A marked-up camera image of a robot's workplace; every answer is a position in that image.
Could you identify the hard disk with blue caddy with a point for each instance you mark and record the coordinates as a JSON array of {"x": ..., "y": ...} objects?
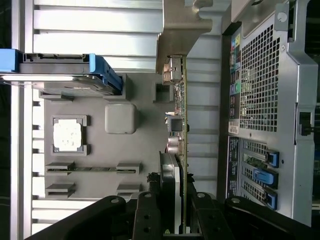
[{"x": 62, "y": 72}]

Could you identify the grey metal rail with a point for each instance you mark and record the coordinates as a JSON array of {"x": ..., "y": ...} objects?
[{"x": 18, "y": 150}]

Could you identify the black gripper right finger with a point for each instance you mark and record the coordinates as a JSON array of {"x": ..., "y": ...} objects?
[{"x": 207, "y": 220}]

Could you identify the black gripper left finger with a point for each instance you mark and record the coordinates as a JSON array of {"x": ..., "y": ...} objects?
[{"x": 147, "y": 220}]

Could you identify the blue slot retainer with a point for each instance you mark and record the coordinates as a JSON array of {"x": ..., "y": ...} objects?
[
  {"x": 273, "y": 160},
  {"x": 272, "y": 200},
  {"x": 266, "y": 178}
]

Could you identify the open black PC case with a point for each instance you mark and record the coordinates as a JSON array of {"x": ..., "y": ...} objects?
[{"x": 287, "y": 100}]

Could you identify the silver CPU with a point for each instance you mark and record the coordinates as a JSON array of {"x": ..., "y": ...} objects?
[{"x": 67, "y": 135}]

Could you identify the grey parts rack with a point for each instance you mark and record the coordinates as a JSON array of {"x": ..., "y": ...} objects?
[{"x": 100, "y": 155}]

